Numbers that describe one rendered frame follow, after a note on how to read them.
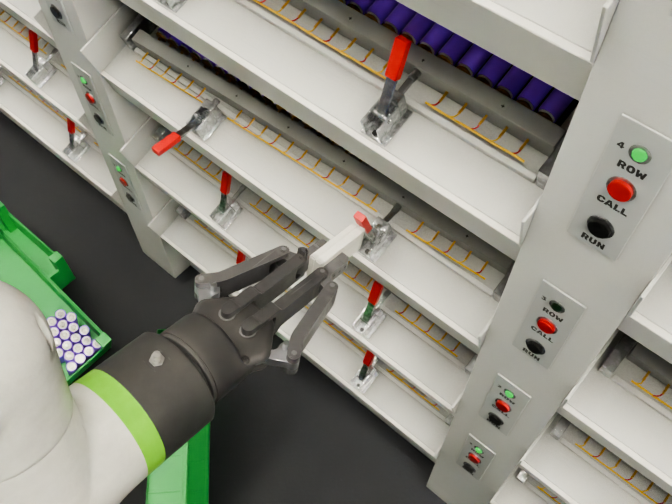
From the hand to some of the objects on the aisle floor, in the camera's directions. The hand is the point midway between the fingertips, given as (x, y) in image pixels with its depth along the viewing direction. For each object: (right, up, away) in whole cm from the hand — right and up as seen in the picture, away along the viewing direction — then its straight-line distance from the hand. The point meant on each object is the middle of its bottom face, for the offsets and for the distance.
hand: (335, 252), depth 73 cm
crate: (-23, -35, +49) cm, 65 cm away
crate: (-58, -13, +56) cm, 82 cm away
